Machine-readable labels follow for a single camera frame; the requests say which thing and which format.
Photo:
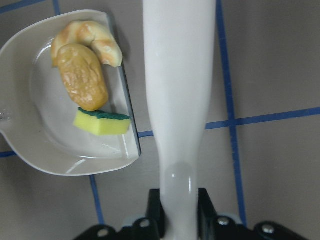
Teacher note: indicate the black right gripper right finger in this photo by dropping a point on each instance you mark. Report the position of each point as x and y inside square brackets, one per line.
[213, 226]

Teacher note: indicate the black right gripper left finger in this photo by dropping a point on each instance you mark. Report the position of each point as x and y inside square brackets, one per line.
[149, 227]

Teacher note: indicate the yellow green sponge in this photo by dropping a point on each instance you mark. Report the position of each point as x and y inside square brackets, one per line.
[101, 123]

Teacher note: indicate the toy bread roll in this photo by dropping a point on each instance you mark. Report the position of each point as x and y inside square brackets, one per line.
[82, 76]

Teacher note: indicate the white hand brush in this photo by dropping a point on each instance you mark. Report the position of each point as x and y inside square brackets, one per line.
[179, 38]

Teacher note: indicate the toy croissant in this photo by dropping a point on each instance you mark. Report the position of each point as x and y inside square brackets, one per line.
[90, 34]

